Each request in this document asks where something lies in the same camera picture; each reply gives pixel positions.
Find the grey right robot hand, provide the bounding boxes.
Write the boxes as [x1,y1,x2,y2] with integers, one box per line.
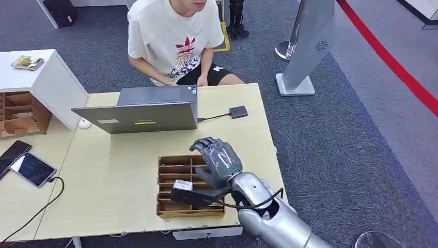
[189,136,244,191]

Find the grey laptop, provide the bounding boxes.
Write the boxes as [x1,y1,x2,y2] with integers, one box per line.
[71,85,199,134]

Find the wooden card box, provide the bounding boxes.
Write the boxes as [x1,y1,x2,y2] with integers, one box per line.
[156,154,226,219]

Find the black adapter box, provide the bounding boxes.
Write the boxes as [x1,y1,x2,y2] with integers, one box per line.
[229,105,249,119]

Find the person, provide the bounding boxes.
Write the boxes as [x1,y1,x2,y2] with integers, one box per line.
[127,0,245,87]

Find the black robot legs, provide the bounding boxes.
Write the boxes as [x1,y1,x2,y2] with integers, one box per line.
[226,0,251,39]

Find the white bar under desk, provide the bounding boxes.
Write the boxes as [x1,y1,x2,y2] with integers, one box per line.
[172,226,244,241]

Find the round metal stanchion base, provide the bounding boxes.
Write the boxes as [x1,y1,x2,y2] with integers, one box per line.
[274,40,298,63]

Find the grey standing kiosk panel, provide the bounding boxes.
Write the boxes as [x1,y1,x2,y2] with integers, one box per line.
[275,0,336,97]

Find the white cabinet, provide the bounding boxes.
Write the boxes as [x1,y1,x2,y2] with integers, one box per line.
[0,49,89,131]

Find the pack of cards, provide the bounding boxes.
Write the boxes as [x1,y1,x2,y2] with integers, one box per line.
[10,55,45,71]

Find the wooden box with scraps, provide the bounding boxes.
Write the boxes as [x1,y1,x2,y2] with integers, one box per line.
[0,91,53,140]

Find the phone with lit screen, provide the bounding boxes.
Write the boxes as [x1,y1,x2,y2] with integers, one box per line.
[10,152,57,189]

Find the dark phone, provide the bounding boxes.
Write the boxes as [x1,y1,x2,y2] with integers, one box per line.
[0,139,33,180]

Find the round glass object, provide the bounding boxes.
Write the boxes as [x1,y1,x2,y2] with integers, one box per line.
[355,231,406,248]

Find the red floor tape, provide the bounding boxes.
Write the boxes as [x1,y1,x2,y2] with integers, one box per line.
[336,0,438,117]

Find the dark edged platform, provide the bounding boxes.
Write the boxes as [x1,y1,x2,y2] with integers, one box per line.
[397,0,438,31]

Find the black adapter cable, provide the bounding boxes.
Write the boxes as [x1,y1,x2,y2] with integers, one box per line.
[197,113,231,123]

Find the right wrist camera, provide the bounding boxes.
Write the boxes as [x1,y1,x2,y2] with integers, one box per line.
[170,179,227,208]

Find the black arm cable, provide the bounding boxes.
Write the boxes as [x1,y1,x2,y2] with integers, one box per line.
[212,187,285,210]

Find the black charging cable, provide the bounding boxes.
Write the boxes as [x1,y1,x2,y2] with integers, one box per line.
[0,176,65,244]

